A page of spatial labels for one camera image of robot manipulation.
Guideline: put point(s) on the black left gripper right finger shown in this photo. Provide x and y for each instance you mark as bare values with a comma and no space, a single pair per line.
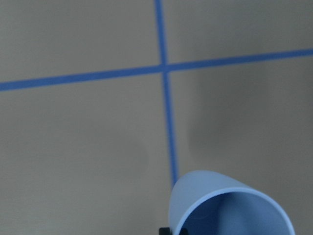
183,231

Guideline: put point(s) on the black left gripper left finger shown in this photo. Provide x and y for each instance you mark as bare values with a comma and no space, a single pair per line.
164,231

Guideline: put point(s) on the blue plastic cup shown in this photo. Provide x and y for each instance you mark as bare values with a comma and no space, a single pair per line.
210,203

